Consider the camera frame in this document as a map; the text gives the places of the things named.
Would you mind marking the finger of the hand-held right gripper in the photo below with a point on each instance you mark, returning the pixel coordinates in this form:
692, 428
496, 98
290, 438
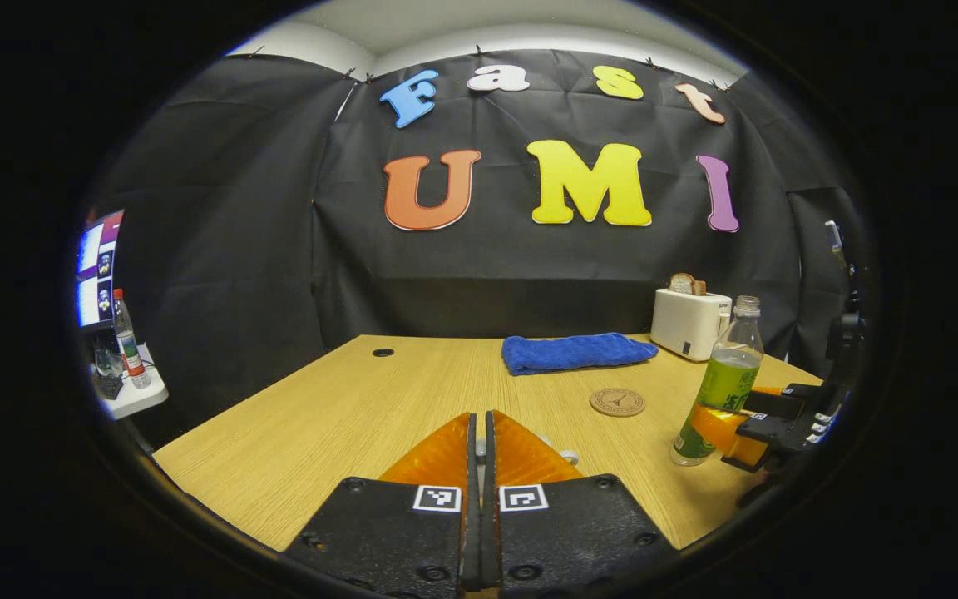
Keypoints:
787, 433
778, 403

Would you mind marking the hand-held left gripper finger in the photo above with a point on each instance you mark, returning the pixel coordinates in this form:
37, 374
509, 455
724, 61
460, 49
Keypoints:
471, 541
489, 541

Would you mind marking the green label water bottle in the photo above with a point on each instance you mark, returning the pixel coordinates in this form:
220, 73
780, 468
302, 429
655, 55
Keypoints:
728, 374

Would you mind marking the white teacup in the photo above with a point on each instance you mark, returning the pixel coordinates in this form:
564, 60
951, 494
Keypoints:
568, 457

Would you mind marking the round wooden coaster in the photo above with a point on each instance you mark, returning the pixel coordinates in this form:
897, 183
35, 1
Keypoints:
617, 403

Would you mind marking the red cap plastic bottle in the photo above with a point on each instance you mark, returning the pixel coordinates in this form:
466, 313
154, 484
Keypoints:
128, 341

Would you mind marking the white toaster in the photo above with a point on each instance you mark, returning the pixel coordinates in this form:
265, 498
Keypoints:
687, 324

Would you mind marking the toasted bread slice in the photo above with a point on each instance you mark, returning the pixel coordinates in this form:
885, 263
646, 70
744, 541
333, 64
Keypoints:
683, 284

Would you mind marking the blue towel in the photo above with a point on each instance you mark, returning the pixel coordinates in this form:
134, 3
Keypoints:
570, 353

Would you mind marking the small white side table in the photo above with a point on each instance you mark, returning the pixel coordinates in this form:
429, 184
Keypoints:
138, 399

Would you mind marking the computer monitor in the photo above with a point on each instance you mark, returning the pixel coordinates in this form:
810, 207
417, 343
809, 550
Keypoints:
96, 274

